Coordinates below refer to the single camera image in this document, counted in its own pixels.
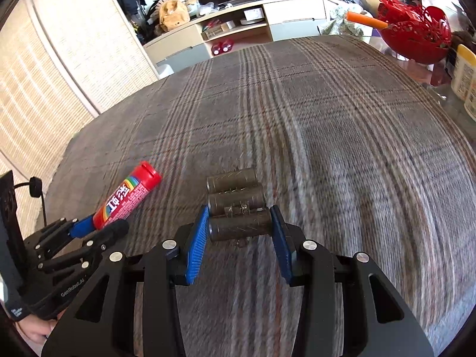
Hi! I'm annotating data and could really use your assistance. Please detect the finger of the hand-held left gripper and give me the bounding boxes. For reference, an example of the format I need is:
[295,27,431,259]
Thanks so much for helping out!
[35,214,96,257]
[37,220,130,272]

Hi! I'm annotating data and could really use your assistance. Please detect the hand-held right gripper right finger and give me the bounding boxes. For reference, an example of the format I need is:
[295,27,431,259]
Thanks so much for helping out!
[268,204,436,357]

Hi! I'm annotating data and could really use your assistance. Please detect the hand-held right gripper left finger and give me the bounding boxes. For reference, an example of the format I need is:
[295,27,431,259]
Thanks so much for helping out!
[41,204,211,357]

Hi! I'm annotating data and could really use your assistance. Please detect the red candy tube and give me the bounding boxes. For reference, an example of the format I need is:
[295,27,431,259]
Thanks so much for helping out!
[92,161,163,231]

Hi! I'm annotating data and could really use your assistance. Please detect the pack of dark cylinders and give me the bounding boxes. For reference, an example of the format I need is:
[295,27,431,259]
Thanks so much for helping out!
[206,167,274,247]

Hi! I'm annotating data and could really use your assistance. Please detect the person's left hand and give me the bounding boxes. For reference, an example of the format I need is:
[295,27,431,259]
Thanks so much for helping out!
[17,312,60,345]

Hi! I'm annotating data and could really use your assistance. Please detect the grey plaid tablecloth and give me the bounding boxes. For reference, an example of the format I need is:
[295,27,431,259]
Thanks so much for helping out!
[45,34,476,345]

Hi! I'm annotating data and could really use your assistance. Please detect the beige woven sliding door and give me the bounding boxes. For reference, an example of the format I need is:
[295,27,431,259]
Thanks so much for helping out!
[0,0,160,194]

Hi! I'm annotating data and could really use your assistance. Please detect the red items on shelf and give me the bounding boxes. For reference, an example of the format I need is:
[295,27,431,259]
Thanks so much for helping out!
[211,38,235,56]

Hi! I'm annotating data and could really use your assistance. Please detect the brown plush toy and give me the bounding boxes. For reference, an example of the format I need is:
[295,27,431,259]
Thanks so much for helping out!
[154,0,189,36]

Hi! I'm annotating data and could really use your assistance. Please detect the white television cabinet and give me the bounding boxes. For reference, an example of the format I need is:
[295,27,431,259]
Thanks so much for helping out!
[143,0,332,73]

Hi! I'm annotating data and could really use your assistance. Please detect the green patterned cloth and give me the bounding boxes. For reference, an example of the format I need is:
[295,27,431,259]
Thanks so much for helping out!
[322,4,373,38]

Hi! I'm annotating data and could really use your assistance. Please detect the white box on shelf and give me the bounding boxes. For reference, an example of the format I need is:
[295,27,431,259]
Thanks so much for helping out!
[243,7,266,23]

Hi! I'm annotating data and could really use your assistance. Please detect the red openwork basket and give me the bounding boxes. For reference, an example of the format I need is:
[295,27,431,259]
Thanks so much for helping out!
[375,0,453,65]

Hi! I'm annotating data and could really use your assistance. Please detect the cream plastic bottle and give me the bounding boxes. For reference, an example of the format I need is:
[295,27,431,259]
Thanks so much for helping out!
[451,44,476,101]

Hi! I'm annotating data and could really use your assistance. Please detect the black cable with plug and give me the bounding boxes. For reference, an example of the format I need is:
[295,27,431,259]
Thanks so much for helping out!
[13,176,49,228]

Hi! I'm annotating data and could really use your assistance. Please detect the orange handle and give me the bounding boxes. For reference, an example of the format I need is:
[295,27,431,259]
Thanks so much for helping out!
[344,11,389,30]

